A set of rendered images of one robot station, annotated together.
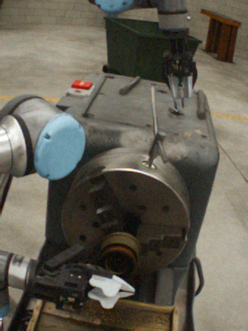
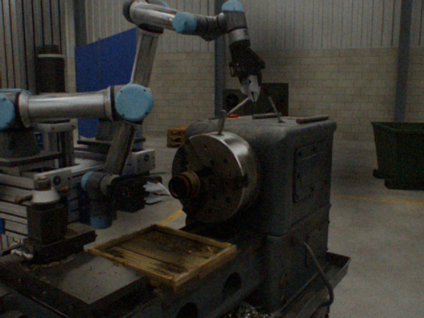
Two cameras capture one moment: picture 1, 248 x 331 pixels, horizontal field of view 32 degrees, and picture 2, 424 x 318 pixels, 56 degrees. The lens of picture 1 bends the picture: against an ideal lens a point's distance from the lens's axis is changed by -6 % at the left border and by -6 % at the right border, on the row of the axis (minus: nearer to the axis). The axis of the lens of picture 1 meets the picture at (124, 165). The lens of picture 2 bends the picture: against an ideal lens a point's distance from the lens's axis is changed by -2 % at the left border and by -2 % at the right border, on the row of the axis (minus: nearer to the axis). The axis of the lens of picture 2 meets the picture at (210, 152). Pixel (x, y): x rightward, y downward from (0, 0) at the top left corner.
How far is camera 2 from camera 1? 0.89 m
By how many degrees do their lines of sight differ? 36
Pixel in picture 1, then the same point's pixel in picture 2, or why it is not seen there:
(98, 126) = (210, 125)
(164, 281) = (250, 240)
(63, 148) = (132, 100)
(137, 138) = (230, 129)
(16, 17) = not seen: hidden behind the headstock
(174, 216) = (231, 166)
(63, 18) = (350, 134)
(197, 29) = not seen: outside the picture
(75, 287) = (130, 185)
